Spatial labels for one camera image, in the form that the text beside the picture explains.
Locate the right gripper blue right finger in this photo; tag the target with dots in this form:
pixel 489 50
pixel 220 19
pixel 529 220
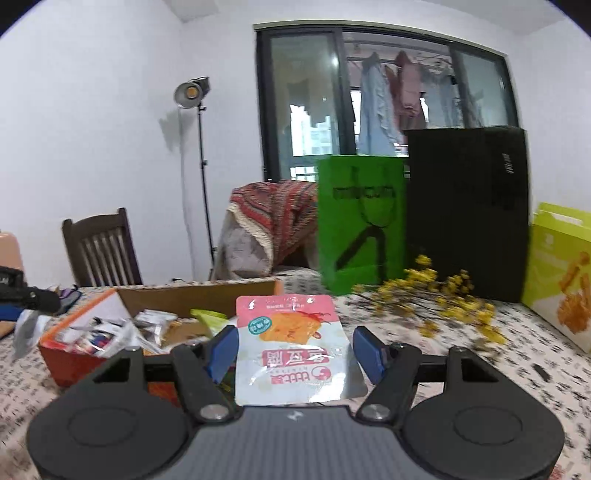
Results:
pixel 371 353

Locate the pink hard-shell suitcase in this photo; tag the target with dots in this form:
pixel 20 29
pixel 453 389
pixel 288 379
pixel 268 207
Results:
pixel 10 254

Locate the red blue snack packets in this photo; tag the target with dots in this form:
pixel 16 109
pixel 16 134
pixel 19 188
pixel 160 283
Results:
pixel 99 337

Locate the black paper shopping bag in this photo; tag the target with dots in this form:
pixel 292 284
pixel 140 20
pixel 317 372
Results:
pixel 468 205

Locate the white grey snack packet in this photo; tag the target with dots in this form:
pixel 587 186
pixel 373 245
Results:
pixel 154 324

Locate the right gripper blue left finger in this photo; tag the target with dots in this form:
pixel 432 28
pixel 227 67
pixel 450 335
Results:
pixel 220 353

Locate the dark wooden chair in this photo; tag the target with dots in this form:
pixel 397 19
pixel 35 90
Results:
pixel 100 250

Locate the calligraphy print tablecloth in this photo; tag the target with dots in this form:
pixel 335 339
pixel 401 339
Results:
pixel 536 356

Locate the pink white fish snack pouch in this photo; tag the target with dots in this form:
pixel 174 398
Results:
pixel 293 350

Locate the green white snack packet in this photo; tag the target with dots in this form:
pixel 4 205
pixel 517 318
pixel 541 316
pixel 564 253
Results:
pixel 213 321

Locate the yellow artificial flower branch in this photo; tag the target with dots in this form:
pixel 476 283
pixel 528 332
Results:
pixel 422 295

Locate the yellow-green snack carton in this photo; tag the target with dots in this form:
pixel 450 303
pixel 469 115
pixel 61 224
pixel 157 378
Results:
pixel 557 285

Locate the green paper shopping bag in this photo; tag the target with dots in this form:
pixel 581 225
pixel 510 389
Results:
pixel 361 220

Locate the studio light on stand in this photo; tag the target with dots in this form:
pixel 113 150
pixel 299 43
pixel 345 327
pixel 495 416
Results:
pixel 189 98

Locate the orange cardboard snack box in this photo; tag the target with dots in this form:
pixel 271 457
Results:
pixel 126 302

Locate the red patterned draped blanket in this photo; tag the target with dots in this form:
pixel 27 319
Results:
pixel 268 226

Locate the hanging clothes on balcony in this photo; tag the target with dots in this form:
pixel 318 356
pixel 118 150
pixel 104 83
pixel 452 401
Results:
pixel 408 90

